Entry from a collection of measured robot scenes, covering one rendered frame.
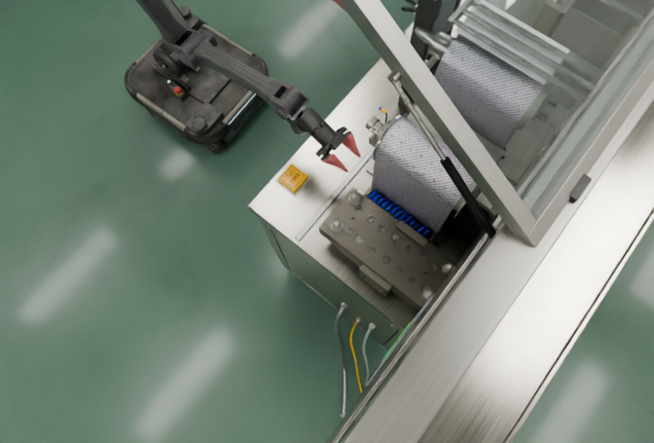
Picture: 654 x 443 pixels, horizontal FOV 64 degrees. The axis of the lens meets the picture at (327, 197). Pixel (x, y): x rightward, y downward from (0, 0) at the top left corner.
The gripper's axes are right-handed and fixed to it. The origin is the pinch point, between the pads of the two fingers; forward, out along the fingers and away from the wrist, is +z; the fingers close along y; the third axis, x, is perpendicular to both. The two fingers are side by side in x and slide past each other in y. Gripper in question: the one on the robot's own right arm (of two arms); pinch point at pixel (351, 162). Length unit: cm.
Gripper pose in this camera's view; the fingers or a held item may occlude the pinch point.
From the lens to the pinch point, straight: 150.0
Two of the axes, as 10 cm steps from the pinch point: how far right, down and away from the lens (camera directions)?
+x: 3.4, -0.4, -9.4
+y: -6.3, 7.3, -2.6
